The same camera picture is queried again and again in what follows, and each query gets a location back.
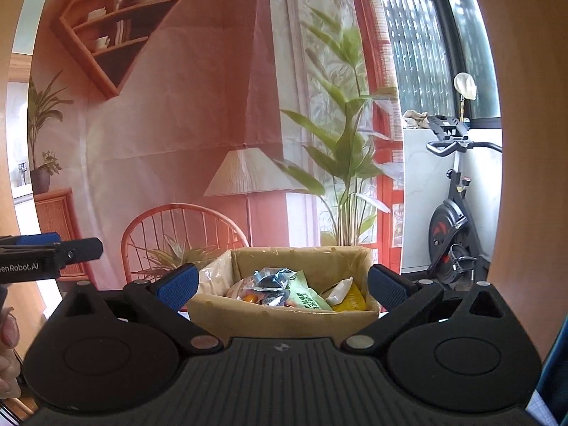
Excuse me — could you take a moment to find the white bulb on gold stand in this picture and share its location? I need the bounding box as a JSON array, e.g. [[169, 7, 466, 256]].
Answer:
[[453, 72, 477, 120]]

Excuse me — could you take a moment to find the green white snack bag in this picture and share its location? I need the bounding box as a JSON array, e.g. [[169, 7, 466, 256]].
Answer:
[[284, 271, 333, 311]]

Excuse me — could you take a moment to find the white corn-print snack packet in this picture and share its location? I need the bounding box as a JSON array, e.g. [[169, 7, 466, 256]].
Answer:
[[322, 276, 354, 305]]

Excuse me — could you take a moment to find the person's left hand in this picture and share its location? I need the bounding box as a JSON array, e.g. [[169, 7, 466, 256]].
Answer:
[[0, 314, 23, 399]]

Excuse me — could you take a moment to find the yellow snack packet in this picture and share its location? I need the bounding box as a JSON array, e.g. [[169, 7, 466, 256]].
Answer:
[[333, 284, 369, 312]]

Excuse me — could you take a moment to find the crumpled beige cloth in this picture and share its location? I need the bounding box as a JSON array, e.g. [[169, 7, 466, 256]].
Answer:
[[403, 109, 431, 130]]

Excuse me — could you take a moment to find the wooden panel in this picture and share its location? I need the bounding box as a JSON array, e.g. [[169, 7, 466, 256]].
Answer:
[[461, 0, 568, 360]]

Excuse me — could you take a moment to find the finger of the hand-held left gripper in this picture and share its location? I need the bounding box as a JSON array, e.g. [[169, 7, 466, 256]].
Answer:
[[54, 238, 104, 269], [0, 232, 62, 250]]

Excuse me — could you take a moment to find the plastic-wrapped cardboard box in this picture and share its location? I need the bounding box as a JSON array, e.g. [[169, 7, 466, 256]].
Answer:
[[186, 245, 382, 342]]

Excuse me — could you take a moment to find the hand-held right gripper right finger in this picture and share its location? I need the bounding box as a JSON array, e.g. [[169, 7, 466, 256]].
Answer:
[[342, 263, 511, 356]]

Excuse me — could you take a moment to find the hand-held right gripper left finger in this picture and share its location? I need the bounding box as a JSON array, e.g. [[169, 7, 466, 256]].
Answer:
[[66, 263, 224, 356]]

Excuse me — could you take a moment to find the dark cookie packet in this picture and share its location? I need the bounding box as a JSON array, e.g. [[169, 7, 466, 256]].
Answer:
[[254, 267, 297, 293]]

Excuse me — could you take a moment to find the teal curtain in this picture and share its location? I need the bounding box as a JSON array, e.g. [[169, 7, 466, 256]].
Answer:
[[539, 333, 568, 413]]

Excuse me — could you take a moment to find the black exercise bike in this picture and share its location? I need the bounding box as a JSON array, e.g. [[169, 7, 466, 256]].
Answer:
[[426, 115, 504, 285]]

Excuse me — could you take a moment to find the window with patterned blind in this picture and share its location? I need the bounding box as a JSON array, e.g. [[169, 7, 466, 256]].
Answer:
[[373, 0, 502, 120]]

